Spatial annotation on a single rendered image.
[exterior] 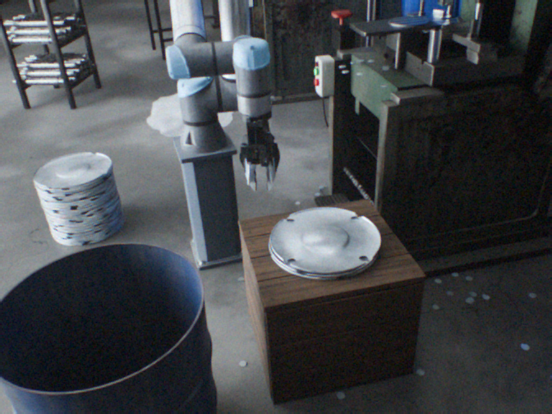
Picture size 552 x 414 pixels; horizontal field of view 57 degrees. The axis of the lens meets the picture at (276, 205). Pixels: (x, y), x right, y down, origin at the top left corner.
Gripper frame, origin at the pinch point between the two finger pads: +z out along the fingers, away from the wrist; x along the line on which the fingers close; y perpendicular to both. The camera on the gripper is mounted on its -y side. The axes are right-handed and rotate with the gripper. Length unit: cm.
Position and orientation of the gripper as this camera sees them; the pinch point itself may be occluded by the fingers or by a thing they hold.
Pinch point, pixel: (261, 184)
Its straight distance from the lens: 127.6
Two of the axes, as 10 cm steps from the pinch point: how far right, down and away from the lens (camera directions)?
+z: 0.5, 8.5, 5.3
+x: 10.0, -0.2, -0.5
